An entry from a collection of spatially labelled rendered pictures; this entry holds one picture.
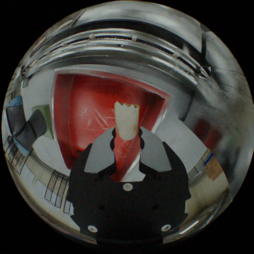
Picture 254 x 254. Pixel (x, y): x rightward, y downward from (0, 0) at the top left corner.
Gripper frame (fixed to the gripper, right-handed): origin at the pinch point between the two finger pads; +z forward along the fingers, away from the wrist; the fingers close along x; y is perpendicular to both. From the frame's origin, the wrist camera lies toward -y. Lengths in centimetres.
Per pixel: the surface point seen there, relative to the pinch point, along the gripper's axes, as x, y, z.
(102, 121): -8.9, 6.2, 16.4
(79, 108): -17.6, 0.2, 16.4
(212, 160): 340, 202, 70
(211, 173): 329, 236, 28
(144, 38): 5.7, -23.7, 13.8
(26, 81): -73, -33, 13
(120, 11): -1.8, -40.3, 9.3
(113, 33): -3.8, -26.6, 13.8
